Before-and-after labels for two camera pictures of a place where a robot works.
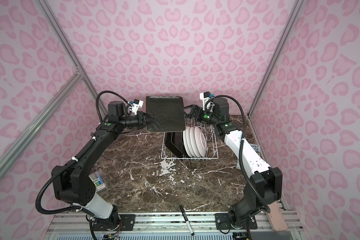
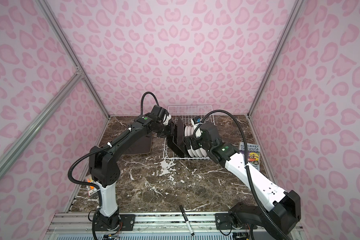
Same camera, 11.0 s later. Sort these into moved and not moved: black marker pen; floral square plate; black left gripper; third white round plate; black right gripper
Moved: black left gripper; black right gripper
Not moved: black marker pen; floral square plate; third white round plate
